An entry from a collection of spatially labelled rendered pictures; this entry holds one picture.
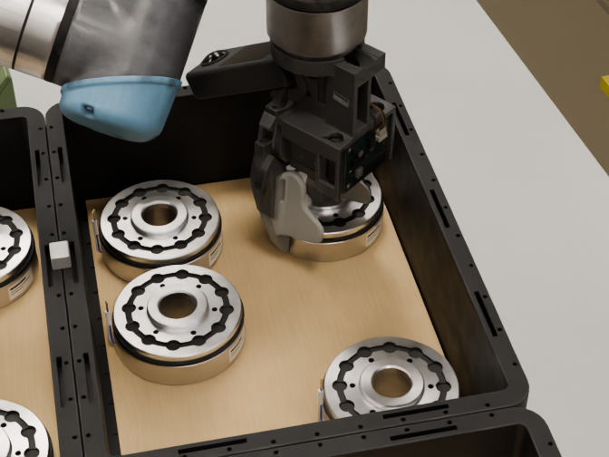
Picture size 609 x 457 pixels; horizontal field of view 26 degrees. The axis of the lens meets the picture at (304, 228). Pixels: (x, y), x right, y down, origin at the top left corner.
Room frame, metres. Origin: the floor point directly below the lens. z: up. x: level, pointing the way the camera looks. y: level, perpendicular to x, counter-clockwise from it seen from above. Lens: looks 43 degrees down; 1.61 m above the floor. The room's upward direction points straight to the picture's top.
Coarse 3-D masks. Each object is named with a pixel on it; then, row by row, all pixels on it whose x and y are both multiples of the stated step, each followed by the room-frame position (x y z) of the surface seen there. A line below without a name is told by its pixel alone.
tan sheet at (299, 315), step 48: (240, 192) 0.89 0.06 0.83; (240, 240) 0.83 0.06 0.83; (384, 240) 0.83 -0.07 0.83; (240, 288) 0.77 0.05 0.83; (288, 288) 0.77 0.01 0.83; (336, 288) 0.77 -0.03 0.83; (384, 288) 0.77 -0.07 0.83; (288, 336) 0.72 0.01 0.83; (336, 336) 0.72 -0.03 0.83; (432, 336) 0.72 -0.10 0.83; (144, 384) 0.67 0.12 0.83; (192, 384) 0.67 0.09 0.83; (240, 384) 0.67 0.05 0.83; (288, 384) 0.67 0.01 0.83; (144, 432) 0.62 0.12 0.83; (192, 432) 0.62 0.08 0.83; (240, 432) 0.62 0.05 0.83
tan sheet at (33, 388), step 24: (24, 216) 0.86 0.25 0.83; (0, 312) 0.75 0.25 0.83; (24, 312) 0.75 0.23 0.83; (0, 336) 0.72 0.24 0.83; (24, 336) 0.72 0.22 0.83; (0, 360) 0.69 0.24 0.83; (24, 360) 0.69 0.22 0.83; (48, 360) 0.69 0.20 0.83; (0, 384) 0.67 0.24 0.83; (24, 384) 0.67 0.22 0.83; (48, 384) 0.67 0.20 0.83; (48, 408) 0.65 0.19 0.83; (48, 432) 0.62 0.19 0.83
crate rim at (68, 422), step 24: (0, 120) 0.87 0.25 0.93; (24, 120) 0.88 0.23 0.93; (48, 168) 0.81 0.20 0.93; (48, 192) 0.78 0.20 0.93; (48, 216) 0.75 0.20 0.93; (48, 240) 0.73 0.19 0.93; (48, 264) 0.71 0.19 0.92; (48, 288) 0.67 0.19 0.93; (48, 312) 0.65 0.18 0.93; (48, 336) 0.63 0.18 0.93; (72, 360) 0.61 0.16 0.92; (72, 384) 0.58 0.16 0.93; (72, 408) 0.56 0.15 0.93; (72, 432) 0.54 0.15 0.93; (72, 456) 0.52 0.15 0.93
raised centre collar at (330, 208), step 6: (306, 186) 0.86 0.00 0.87; (306, 192) 0.85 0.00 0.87; (306, 198) 0.85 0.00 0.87; (312, 204) 0.84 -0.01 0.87; (318, 204) 0.84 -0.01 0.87; (324, 204) 0.84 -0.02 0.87; (330, 204) 0.84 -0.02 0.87; (336, 204) 0.84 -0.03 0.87; (342, 204) 0.84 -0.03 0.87; (312, 210) 0.83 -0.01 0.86; (318, 210) 0.83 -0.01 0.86; (324, 210) 0.83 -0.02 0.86; (330, 210) 0.83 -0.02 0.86; (336, 210) 0.83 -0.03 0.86
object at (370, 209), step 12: (288, 168) 0.89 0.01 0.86; (372, 180) 0.87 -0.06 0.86; (372, 192) 0.86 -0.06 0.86; (348, 204) 0.84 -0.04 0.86; (360, 204) 0.84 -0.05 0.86; (372, 204) 0.84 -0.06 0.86; (324, 216) 0.83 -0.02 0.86; (336, 216) 0.83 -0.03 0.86; (348, 216) 0.83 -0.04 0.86; (360, 216) 0.83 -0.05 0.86; (372, 216) 0.83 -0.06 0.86; (324, 228) 0.81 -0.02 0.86; (336, 228) 0.81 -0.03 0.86; (348, 228) 0.81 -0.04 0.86; (360, 228) 0.82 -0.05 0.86
